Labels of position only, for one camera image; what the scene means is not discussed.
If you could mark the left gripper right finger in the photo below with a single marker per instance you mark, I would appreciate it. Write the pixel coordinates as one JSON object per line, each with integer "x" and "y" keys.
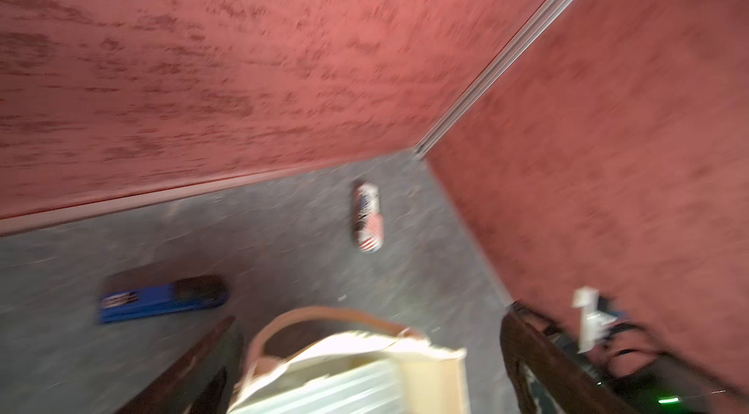
{"x": 528, "y": 351}

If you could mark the blue black stapler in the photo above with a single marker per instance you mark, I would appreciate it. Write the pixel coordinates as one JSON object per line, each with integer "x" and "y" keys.
{"x": 184, "y": 295}

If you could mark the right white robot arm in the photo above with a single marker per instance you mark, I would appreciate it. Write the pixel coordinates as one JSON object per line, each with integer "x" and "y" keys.
{"x": 627, "y": 359}

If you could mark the floral canvas tote bag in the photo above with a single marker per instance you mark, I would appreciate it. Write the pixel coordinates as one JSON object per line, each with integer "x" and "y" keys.
{"x": 434, "y": 377}

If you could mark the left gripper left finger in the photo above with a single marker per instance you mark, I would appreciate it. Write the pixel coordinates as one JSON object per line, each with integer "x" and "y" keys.
{"x": 201, "y": 381}

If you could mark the right corner aluminium post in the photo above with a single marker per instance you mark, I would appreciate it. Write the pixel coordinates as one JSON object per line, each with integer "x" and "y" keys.
{"x": 531, "y": 30}

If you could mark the flag pattern can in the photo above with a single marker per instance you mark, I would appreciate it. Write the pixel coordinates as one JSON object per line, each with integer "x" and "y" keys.
{"x": 368, "y": 222}

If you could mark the clear ribbed pencil case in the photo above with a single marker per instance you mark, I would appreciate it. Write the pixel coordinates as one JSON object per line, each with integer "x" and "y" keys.
{"x": 373, "y": 387}

